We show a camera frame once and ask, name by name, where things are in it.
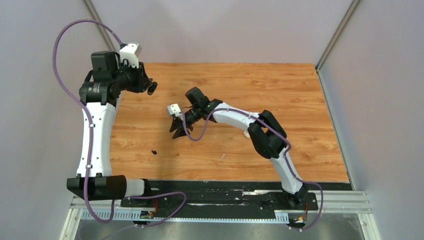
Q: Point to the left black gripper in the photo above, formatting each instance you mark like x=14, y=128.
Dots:
x=142, y=81

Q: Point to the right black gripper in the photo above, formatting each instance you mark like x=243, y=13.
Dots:
x=178, y=125

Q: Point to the black earbud charging case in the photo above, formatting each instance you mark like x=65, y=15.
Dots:
x=152, y=88

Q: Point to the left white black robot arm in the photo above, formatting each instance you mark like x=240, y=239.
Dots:
x=112, y=72

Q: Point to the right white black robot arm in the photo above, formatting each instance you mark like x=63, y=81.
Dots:
x=268, y=137

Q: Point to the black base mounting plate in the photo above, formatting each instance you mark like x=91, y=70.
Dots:
x=250, y=200

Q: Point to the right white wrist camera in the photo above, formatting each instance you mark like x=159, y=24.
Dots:
x=174, y=111

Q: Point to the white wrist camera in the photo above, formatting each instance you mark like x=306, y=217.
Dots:
x=129, y=53
x=174, y=111

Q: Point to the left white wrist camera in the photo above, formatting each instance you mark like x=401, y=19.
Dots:
x=129, y=53

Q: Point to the left aluminium frame post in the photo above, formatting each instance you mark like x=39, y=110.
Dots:
x=104, y=32

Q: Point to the aluminium frame post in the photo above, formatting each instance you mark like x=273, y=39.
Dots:
x=337, y=34
x=104, y=32

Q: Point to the right aluminium frame post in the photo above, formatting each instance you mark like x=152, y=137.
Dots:
x=337, y=34

